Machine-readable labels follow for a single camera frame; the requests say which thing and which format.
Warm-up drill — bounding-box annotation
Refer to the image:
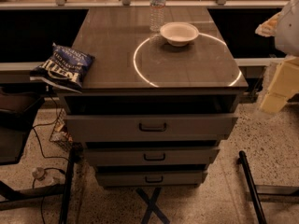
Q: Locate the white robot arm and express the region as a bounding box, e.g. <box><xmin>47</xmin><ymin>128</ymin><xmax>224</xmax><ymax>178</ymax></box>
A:
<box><xmin>255</xmin><ymin>0</ymin><xmax>299</xmax><ymax>114</ymax></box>

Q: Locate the wire basket under table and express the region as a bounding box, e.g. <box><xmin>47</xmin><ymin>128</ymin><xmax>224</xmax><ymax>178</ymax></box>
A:
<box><xmin>50</xmin><ymin>109</ymin><xmax>73</xmax><ymax>151</ymax></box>

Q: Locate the blue chip bag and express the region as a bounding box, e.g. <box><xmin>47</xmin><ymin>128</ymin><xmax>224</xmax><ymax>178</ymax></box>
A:
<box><xmin>30</xmin><ymin>43</ymin><xmax>94</xmax><ymax>92</ymax></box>

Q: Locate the black metal frame leg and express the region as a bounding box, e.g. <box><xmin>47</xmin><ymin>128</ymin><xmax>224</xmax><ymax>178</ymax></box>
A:
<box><xmin>0</xmin><ymin>147</ymin><xmax>77</xmax><ymax>224</ymax></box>

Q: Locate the drawer with handle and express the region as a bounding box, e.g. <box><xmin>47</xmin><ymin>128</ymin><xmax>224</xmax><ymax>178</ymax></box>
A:
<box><xmin>84</xmin><ymin>147</ymin><xmax>220</xmax><ymax>166</ymax></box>
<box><xmin>65</xmin><ymin>114</ymin><xmax>237</xmax><ymax>142</ymax></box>
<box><xmin>95</xmin><ymin>170</ymin><xmax>207</xmax><ymax>188</ymax></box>

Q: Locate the middle drawer with handle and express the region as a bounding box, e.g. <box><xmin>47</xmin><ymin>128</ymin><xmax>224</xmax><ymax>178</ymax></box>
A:
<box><xmin>84</xmin><ymin>147</ymin><xmax>220</xmax><ymax>166</ymax></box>

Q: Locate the bottom drawer with handle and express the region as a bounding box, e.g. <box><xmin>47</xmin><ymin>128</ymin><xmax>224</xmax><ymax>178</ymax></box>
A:
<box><xmin>95</xmin><ymin>170</ymin><xmax>207</xmax><ymax>188</ymax></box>

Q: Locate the top drawer with handle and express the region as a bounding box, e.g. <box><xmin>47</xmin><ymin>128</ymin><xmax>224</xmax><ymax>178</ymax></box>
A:
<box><xmin>65</xmin><ymin>114</ymin><xmax>237</xmax><ymax>142</ymax></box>

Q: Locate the clear plastic water bottle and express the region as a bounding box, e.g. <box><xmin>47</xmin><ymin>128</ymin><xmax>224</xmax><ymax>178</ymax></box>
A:
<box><xmin>149</xmin><ymin>0</ymin><xmax>166</xmax><ymax>32</ymax></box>

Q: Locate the white paper bowl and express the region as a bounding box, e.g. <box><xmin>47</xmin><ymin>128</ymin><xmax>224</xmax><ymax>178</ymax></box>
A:
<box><xmin>160</xmin><ymin>22</ymin><xmax>199</xmax><ymax>47</ymax></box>

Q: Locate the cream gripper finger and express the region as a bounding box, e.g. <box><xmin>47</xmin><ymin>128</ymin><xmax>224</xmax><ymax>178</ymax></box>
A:
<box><xmin>260</xmin><ymin>57</ymin><xmax>299</xmax><ymax>114</ymax></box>

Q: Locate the black cable on floor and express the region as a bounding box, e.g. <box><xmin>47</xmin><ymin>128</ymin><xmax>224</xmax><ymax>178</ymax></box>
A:
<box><xmin>31</xmin><ymin>93</ymin><xmax>68</xmax><ymax>224</ymax></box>

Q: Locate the grey drawer cabinet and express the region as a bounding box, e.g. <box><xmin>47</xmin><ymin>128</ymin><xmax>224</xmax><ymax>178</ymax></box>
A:
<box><xmin>57</xmin><ymin>7</ymin><xmax>248</xmax><ymax>174</ymax></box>

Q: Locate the black metal stand leg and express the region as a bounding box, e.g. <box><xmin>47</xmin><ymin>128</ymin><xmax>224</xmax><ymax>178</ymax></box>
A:
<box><xmin>237</xmin><ymin>150</ymin><xmax>299</xmax><ymax>224</ymax></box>

